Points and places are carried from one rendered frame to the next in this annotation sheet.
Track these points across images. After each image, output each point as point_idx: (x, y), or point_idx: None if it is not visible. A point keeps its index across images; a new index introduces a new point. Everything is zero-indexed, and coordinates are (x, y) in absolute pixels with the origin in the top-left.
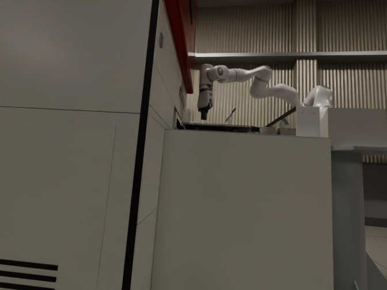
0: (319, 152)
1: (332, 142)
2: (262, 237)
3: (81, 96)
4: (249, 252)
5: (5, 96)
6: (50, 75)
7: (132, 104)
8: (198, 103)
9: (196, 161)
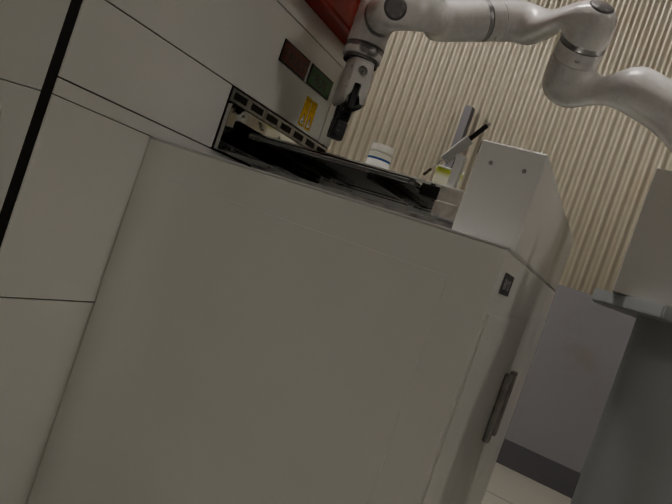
0: (462, 278)
1: (629, 284)
2: (259, 439)
3: None
4: (223, 460)
5: None
6: None
7: (35, 70)
8: (336, 91)
9: (185, 226)
